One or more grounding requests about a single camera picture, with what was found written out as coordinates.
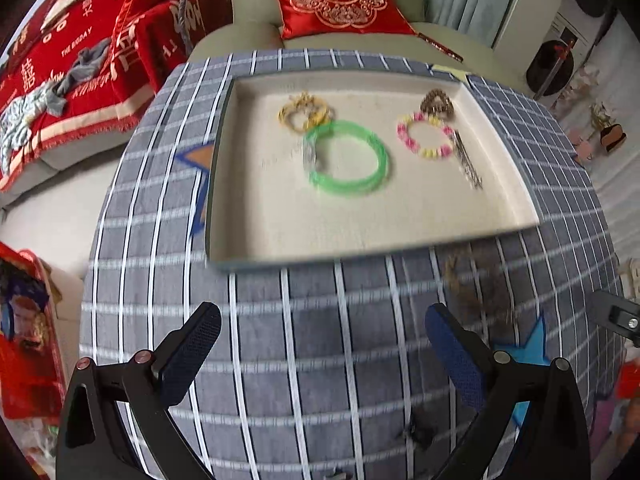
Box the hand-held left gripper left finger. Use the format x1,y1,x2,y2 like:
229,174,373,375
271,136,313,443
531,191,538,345
54,301,222,480

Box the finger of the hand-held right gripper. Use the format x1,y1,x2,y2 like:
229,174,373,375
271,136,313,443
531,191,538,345
592,290,640,348

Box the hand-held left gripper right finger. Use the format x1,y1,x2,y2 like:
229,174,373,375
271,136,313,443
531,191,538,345
424,302,593,480

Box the grey tray with beige lining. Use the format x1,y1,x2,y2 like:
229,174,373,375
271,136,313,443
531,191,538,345
204,71,541,273

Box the silver hair clips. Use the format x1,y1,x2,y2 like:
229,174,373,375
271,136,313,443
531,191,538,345
449,129,485,191

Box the green translucent bangle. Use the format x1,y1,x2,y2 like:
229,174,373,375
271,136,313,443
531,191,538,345
302,120,393,196

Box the pink and yellow bead bracelet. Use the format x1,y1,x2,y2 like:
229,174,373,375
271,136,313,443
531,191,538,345
396,112,456,161

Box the gold woven bracelet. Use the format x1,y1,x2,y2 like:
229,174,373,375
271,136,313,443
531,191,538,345
277,92,335,135

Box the brown hair claw clip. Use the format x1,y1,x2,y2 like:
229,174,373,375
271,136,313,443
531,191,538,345
419,89,457,122

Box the red round object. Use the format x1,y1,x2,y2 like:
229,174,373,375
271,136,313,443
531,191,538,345
612,360,640,406

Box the grey checkered tablecloth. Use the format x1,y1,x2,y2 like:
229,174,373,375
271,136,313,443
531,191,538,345
80,49,626,480

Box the red gift bag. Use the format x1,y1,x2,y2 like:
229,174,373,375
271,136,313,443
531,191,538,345
0,242,68,421

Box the pink round stool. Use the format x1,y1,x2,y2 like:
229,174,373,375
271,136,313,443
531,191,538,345
570,135,596,166

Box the grey sofa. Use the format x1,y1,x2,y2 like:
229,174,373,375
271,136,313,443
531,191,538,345
0,105,151,206

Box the red mop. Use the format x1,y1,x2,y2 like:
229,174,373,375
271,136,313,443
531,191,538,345
540,40,576,101

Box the light blue cloth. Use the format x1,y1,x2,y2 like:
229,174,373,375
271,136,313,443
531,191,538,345
0,82,56,181

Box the grey cloth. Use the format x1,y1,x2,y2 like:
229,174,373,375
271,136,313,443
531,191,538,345
52,39,112,113

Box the red printed sofa blanket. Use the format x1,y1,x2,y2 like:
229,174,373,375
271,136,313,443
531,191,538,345
0,0,236,193

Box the red embroidered cushion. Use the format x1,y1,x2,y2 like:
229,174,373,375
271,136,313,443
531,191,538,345
264,0,418,41

